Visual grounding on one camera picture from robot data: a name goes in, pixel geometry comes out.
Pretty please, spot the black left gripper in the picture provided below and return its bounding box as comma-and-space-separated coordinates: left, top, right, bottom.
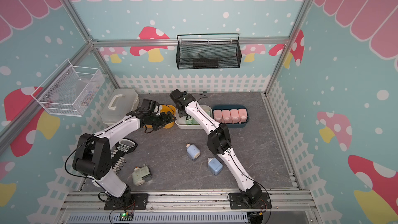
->
148, 110, 176, 131

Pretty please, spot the yellow plastic storage tub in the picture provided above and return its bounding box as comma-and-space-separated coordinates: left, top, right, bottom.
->
155, 104, 176, 129

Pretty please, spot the white plastic storage tub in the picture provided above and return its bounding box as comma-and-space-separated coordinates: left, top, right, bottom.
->
175, 105, 213, 129

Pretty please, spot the dark teal storage tub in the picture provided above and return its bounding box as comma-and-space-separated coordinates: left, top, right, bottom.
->
212, 104, 250, 128

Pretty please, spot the pink sharpener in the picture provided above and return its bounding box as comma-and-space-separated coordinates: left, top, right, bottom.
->
230, 109, 240, 123
213, 110, 223, 123
238, 108, 248, 123
222, 110, 232, 123

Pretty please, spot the blue sharpener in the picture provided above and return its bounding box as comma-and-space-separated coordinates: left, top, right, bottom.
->
208, 158, 223, 175
186, 144, 201, 161

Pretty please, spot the pale green round sharpener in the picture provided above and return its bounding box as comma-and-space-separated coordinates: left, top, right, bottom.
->
132, 164, 152, 186

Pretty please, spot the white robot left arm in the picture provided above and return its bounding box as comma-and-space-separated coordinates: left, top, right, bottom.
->
72, 99, 176, 207

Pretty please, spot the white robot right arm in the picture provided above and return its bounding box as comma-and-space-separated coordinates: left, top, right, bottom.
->
170, 89, 263, 207

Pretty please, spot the white lidded plastic case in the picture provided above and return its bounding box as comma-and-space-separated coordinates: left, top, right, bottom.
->
100, 88, 140, 126

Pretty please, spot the black digital scale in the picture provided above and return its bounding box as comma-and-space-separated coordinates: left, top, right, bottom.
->
117, 139, 138, 154

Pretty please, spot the black drill bit rack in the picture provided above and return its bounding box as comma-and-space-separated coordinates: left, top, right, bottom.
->
111, 149, 126, 174

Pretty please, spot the green circuit board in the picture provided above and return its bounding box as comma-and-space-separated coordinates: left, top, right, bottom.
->
118, 212, 134, 222

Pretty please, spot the black wire mesh basket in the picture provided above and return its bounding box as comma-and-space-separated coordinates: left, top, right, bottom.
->
176, 33, 242, 69

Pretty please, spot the white wire wall basket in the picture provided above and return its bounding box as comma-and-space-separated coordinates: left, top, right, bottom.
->
31, 60, 105, 117

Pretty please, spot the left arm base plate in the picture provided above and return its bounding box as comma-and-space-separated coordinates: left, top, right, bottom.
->
104, 192, 149, 211

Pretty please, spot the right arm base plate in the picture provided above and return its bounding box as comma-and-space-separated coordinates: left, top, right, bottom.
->
228, 192, 272, 211

